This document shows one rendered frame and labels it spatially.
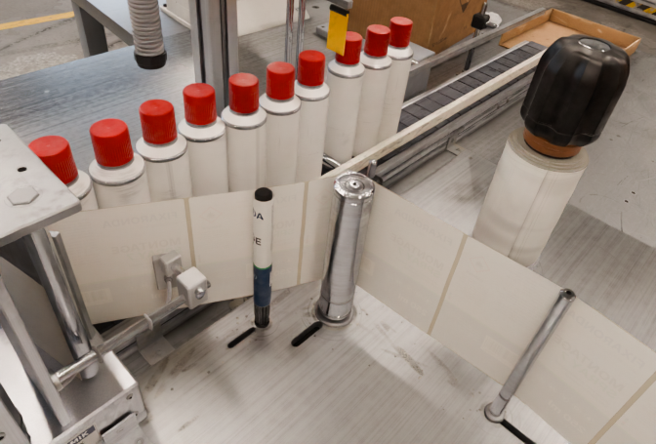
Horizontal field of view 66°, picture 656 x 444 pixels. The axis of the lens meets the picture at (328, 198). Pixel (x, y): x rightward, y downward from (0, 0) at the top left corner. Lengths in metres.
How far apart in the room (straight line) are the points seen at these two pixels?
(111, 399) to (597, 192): 0.82
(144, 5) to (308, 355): 0.40
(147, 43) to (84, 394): 0.35
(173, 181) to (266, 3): 0.92
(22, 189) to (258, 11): 1.10
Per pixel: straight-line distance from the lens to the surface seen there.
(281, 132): 0.62
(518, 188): 0.58
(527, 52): 1.34
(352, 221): 0.46
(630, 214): 0.99
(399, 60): 0.77
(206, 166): 0.58
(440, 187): 0.79
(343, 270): 0.51
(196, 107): 0.55
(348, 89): 0.71
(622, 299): 0.74
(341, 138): 0.75
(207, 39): 0.70
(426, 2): 1.20
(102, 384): 0.49
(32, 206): 0.34
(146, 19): 0.60
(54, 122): 1.03
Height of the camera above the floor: 1.35
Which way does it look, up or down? 40 degrees down
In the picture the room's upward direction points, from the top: 7 degrees clockwise
